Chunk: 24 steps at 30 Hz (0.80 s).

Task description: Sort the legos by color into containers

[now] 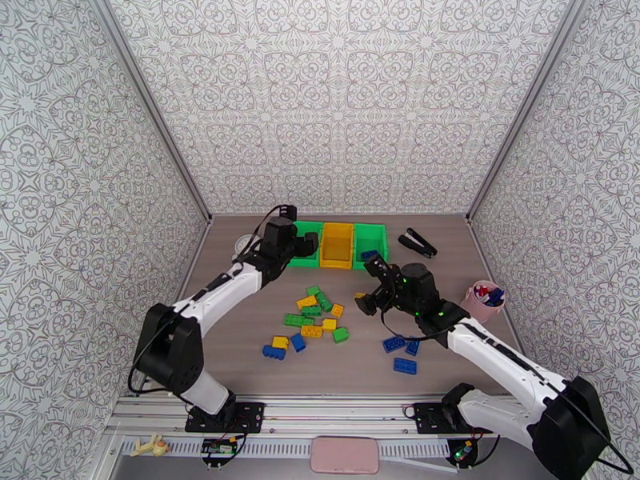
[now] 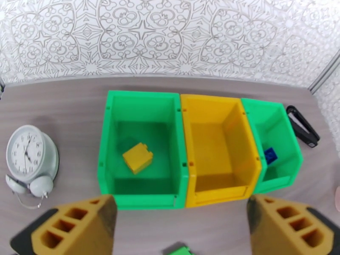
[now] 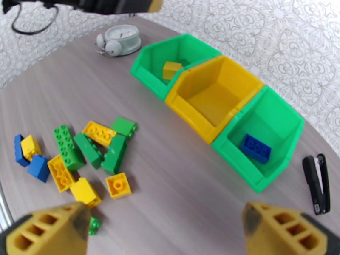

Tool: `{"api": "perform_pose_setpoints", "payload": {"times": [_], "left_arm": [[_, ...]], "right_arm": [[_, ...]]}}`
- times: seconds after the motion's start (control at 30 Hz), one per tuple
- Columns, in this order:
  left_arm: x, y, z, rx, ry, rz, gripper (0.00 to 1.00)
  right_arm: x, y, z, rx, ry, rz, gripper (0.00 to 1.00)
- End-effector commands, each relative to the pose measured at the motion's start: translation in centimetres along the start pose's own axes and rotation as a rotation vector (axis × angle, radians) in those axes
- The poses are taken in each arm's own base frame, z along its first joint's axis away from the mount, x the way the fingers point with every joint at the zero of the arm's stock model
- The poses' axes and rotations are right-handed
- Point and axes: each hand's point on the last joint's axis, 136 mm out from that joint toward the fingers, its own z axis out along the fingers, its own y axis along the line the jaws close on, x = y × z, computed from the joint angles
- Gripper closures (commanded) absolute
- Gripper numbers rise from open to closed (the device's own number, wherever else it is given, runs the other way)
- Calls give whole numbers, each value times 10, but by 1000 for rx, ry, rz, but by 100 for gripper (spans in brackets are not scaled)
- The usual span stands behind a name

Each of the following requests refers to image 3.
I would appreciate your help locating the green plastic storage bin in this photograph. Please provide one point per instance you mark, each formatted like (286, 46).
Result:
(156, 53)
(268, 121)

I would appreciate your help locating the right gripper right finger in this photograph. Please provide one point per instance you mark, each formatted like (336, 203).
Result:
(279, 235)

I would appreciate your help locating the yellow plastic storage bin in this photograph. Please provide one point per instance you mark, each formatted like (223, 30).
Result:
(212, 102)

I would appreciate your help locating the yellow two-by-four lego brick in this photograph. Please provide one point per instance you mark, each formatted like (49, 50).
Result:
(60, 174)
(98, 133)

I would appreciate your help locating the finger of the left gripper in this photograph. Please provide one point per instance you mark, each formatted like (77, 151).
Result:
(138, 3)

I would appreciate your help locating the black stapler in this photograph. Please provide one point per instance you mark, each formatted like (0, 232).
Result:
(316, 182)

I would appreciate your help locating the green two-by-four lego brick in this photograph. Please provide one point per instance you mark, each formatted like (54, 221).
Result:
(114, 155)
(89, 150)
(68, 149)

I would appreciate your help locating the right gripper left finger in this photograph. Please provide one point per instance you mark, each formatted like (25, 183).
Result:
(50, 235)

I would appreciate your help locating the white twin-bell alarm clock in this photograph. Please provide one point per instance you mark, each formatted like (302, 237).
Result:
(122, 39)

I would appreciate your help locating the green two-by-two lego brick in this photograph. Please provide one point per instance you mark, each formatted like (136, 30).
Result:
(95, 226)
(122, 126)

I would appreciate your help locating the long aluminium mounting rail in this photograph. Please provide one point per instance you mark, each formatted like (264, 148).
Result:
(5, 209)

